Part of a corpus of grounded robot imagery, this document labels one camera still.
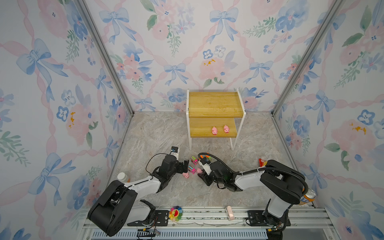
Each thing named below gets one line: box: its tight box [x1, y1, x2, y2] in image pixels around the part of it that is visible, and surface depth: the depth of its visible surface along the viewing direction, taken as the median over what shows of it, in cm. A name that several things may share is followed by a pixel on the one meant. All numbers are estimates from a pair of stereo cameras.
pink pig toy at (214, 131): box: [212, 126, 218, 136], surface depth 88 cm
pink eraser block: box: [227, 205, 235, 221], surface depth 75 cm
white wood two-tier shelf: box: [186, 88, 246, 151], surface depth 82 cm
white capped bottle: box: [117, 172, 128, 183], surface depth 82 cm
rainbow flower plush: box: [169, 205, 183, 222], surface depth 76 cm
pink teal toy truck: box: [188, 165, 196, 175], surface depth 90 cm
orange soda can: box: [299, 188, 317, 205], surface depth 73 cm
